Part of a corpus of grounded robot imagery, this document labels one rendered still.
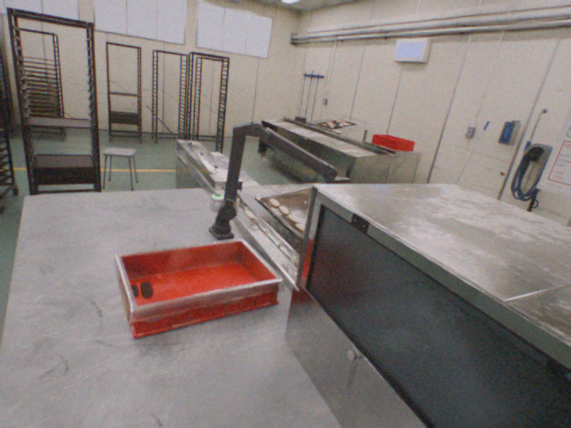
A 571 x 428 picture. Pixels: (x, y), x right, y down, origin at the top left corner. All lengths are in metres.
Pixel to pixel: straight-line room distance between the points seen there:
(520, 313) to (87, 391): 0.86
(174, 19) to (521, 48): 6.39
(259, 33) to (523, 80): 5.94
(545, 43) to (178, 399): 4.92
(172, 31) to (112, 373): 8.03
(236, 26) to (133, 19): 2.19
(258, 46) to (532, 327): 8.88
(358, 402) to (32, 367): 0.76
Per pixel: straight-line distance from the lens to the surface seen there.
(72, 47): 8.51
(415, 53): 6.12
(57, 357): 1.08
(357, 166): 4.39
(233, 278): 1.32
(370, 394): 0.80
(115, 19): 8.53
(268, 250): 1.47
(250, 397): 0.93
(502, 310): 0.55
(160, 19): 8.61
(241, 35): 9.03
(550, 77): 5.01
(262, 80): 9.23
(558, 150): 1.67
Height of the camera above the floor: 1.53
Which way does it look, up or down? 21 degrees down
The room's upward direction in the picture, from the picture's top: 8 degrees clockwise
